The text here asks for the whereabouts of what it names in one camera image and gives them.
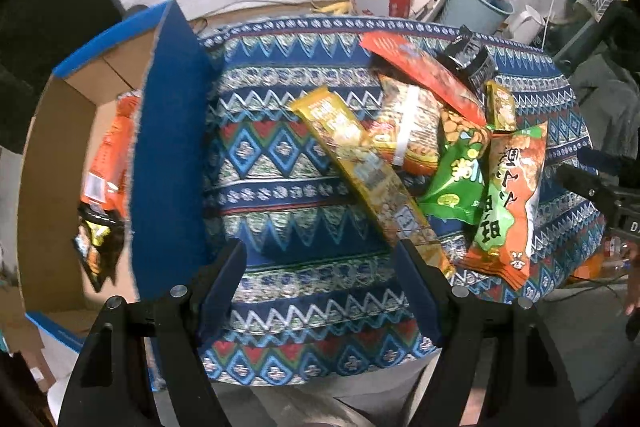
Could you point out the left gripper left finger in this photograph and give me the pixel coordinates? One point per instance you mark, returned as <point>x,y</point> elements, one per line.
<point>110,383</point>

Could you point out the pale blue waste bin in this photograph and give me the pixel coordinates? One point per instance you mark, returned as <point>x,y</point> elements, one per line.
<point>483,16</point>

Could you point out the cardboard box blue rim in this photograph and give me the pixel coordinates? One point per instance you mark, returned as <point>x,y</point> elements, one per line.
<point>156,53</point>

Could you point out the green pea snack bag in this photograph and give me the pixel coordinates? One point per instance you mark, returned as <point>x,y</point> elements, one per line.
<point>457,189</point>

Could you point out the blue patterned bed cloth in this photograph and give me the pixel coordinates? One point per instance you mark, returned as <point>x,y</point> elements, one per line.
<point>319,296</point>

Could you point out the black yellow snack bag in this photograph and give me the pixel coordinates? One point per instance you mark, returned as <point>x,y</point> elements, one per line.
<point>99,241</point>

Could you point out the right hand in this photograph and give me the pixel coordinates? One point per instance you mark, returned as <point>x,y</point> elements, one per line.
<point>633,283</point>

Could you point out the striped peanut snack bag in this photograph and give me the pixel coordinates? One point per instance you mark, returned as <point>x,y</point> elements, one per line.
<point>405,131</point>

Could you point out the black snack packet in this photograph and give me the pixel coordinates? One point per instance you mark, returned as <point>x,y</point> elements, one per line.
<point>468,59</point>

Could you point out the small yellow snack packet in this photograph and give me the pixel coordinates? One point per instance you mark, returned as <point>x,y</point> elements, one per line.
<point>500,107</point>

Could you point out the red flat snack bag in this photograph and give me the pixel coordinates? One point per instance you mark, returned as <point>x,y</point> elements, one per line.
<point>425,71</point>

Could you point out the long yellow snack bag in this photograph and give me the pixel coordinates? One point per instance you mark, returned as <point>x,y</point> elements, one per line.
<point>386,199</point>

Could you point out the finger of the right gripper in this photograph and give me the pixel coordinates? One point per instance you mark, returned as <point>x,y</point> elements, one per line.
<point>589,186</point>
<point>625,169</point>

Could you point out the white kettle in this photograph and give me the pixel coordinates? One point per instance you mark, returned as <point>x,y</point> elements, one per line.
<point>525,27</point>

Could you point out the orange green snack bag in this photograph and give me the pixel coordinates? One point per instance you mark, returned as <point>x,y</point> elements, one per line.
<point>503,242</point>

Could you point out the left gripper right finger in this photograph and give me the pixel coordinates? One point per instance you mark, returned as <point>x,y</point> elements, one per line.
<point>527,384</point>

